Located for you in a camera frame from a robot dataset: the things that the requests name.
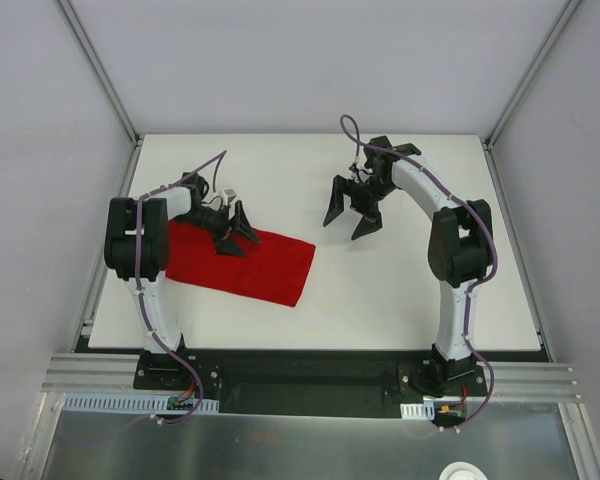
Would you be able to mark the white cable duct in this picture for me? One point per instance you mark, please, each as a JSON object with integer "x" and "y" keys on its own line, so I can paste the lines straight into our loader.
{"x": 137, "y": 404}
{"x": 418, "y": 411}

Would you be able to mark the white round object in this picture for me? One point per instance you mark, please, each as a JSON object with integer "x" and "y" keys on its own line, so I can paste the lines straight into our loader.
{"x": 461, "y": 471}

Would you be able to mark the left aluminium frame post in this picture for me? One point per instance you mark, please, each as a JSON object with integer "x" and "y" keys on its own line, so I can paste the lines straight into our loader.
{"x": 95, "y": 64}

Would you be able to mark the left white cable duct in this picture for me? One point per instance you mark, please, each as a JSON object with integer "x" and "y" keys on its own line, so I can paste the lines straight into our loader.
{"x": 137, "y": 404}

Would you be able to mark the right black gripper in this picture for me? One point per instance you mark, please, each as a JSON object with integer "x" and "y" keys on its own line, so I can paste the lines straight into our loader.
{"x": 358, "y": 198}

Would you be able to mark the right white cable duct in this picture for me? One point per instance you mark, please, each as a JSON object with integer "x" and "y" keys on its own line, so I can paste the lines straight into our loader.
{"x": 418, "y": 411}

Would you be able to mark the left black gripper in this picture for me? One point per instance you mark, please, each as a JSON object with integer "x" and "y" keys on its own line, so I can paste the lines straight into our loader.
{"x": 229, "y": 227}

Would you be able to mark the aluminium frame post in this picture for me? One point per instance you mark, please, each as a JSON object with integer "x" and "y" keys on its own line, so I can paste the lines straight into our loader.
{"x": 95, "y": 64}
{"x": 559, "y": 25}

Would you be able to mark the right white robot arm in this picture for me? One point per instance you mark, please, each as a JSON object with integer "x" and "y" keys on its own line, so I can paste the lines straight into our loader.
{"x": 460, "y": 254}

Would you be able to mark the right aluminium frame post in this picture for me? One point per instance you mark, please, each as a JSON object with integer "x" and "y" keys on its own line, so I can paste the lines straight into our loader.
{"x": 559, "y": 25}

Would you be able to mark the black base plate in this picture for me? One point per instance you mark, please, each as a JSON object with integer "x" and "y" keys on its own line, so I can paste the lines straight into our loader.
{"x": 322, "y": 383}

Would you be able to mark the red t-shirt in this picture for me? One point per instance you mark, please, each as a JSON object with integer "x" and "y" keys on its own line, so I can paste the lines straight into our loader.
{"x": 274, "y": 270}

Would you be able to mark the aluminium front rail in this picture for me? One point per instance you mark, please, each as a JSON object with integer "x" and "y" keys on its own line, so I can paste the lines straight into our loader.
{"x": 514, "y": 381}

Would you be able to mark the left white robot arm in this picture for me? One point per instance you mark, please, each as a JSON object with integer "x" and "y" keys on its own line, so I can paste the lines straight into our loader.
{"x": 137, "y": 249}

